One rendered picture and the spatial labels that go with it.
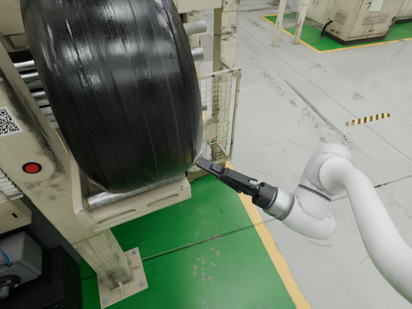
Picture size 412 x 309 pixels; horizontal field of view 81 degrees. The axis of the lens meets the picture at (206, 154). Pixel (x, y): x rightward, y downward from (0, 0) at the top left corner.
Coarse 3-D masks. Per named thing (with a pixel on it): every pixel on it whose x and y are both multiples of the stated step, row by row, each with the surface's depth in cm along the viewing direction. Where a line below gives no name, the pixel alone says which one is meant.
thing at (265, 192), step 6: (246, 186) 69; (264, 186) 70; (270, 186) 71; (252, 192) 70; (258, 192) 69; (264, 192) 69; (270, 192) 69; (252, 198) 75; (258, 198) 69; (264, 198) 69; (270, 198) 69; (258, 204) 70; (264, 204) 69
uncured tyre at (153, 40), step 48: (48, 0) 43; (96, 0) 45; (144, 0) 47; (48, 48) 42; (96, 48) 43; (144, 48) 46; (48, 96) 45; (96, 96) 44; (144, 96) 47; (192, 96) 53; (96, 144) 48; (144, 144) 52; (192, 144) 59
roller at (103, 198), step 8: (176, 176) 85; (184, 176) 86; (152, 184) 83; (160, 184) 84; (104, 192) 79; (136, 192) 81; (88, 200) 77; (96, 200) 77; (104, 200) 78; (112, 200) 79
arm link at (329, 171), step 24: (336, 144) 70; (312, 168) 70; (336, 168) 63; (336, 192) 66; (360, 192) 52; (360, 216) 47; (384, 216) 45; (384, 240) 40; (384, 264) 38; (408, 264) 34; (408, 288) 33
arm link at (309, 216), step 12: (300, 192) 71; (312, 192) 69; (300, 204) 69; (312, 204) 68; (324, 204) 69; (288, 216) 69; (300, 216) 68; (312, 216) 68; (324, 216) 68; (300, 228) 69; (312, 228) 68; (324, 228) 68
